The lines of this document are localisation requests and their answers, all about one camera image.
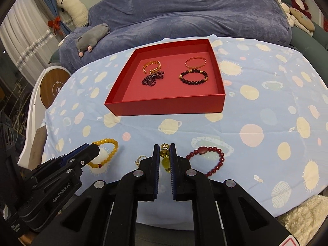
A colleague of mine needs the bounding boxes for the dried plant stems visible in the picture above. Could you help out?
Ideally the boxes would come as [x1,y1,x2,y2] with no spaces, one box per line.
[0,82,31,114]

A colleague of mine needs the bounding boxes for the white plush toy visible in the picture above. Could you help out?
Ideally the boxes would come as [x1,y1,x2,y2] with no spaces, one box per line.
[56,0,89,28]

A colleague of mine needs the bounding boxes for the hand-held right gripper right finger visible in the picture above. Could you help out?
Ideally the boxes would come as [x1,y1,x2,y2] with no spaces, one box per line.
[169,143,300,246]

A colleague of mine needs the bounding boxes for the gold cuff bangle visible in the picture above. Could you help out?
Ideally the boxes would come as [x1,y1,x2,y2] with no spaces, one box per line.
[142,60,162,74]

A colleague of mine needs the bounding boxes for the light blue planet print sheet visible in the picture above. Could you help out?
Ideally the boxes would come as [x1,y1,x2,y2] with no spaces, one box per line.
[41,34,328,218]

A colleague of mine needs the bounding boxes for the yellow-green large bead bracelet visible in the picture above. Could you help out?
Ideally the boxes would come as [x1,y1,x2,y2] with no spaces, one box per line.
[159,143,173,173]

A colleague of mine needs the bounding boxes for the grey plush mouse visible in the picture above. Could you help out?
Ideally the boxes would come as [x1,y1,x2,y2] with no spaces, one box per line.
[77,23,111,57]

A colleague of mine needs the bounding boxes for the red bead bracelet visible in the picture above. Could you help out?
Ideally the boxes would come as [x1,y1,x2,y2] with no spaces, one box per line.
[186,146,225,177]

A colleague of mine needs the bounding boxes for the white curtain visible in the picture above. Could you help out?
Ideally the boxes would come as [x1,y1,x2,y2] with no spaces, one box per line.
[0,0,64,88]

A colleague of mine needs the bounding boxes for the brown cardboard box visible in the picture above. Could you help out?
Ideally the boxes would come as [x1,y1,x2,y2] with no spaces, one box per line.
[27,125,48,170]

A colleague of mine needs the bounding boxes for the red bow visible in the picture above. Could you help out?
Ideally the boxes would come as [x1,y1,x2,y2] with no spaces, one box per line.
[48,16,62,35]

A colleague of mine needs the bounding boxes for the red cardboard box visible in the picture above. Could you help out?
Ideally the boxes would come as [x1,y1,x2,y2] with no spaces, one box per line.
[104,39,226,117]

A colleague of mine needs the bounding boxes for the yellow bead bracelet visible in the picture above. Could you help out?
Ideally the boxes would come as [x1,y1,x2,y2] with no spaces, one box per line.
[86,138,120,168]

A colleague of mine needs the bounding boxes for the red monkey plush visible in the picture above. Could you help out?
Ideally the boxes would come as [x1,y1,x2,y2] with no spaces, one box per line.
[286,0,312,19]

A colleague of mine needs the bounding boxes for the cookie shaped plush pillow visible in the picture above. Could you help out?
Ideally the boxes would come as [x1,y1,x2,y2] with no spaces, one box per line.
[274,0,315,37]

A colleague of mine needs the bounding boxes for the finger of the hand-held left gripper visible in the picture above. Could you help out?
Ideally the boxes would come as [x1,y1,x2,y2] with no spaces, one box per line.
[32,145,100,193]
[23,144,93,181]

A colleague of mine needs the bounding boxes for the dark garnet bead bracelet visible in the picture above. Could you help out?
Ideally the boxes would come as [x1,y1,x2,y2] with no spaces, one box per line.
[141,70,165,86]

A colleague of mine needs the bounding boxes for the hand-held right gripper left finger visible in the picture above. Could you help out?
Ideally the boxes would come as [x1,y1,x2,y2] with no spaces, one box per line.
[33,143,161,246]

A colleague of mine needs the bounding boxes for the white stand with wooden disc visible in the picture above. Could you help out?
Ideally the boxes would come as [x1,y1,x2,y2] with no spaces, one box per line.
[18,65,72,170]

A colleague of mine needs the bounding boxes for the dark bead bracelet gold charms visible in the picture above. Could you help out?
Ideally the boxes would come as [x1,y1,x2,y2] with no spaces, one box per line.
[179,68,208,85]

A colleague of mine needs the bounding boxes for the fluffy white cushion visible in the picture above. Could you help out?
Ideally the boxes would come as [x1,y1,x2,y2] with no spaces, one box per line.
[278,194,328,241]

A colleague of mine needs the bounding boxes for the thin gold bangle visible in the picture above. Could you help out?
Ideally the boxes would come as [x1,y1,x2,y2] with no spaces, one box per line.
[185,57,207,69]

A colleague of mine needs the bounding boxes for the blue plush blanket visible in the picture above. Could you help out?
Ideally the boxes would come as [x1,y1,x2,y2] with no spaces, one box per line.
[58,0,293,73]

